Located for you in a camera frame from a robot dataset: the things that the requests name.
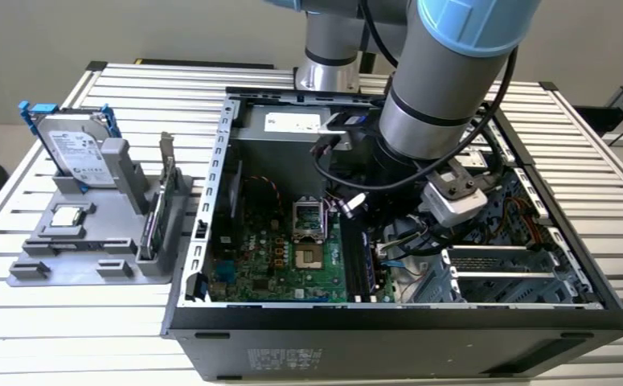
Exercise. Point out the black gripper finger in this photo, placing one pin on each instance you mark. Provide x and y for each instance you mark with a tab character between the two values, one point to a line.
355	205

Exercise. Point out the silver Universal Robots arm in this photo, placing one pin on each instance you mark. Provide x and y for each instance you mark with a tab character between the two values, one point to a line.
439	100

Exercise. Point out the RAM slot with white clips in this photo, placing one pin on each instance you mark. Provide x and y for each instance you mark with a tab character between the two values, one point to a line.
352	261

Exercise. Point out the black RAM slot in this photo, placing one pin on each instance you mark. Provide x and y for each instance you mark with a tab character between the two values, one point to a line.
347	261
359	265

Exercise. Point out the CPU socket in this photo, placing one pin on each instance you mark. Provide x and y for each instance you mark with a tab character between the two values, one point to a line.
310	257

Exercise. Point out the grey Dell power supply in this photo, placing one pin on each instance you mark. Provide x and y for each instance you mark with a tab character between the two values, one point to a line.
274	165

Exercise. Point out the grey metal drive cage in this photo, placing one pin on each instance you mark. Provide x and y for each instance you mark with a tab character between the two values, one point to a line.
471	158

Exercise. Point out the green Dell motherboard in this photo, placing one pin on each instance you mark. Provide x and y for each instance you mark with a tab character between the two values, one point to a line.
258	249

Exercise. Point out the silver barred disk bay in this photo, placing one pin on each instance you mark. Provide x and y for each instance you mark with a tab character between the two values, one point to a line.
499	275

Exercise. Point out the black open PC case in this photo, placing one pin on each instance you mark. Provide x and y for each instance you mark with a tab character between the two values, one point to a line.
343	346

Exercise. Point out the black graphics card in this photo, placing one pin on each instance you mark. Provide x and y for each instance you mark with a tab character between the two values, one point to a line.
155	225

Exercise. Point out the black rectangular block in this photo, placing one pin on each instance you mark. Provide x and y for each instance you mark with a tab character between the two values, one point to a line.
601	118

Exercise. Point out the grey plastic parts rack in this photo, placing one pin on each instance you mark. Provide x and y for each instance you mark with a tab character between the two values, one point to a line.
102	225

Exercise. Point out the silver CPU chip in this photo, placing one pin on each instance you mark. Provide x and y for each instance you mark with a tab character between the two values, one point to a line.
66	217

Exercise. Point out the hard disk in blue carrier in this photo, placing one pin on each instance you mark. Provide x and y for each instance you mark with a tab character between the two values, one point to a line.
72	149

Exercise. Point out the large silver wrist camera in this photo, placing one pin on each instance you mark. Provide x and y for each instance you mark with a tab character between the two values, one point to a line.
453	207

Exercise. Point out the black camera mounting bracket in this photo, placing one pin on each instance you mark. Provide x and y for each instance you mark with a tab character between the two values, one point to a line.
458	181

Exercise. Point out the small silver wrist camera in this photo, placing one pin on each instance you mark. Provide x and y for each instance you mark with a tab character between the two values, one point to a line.
343	132

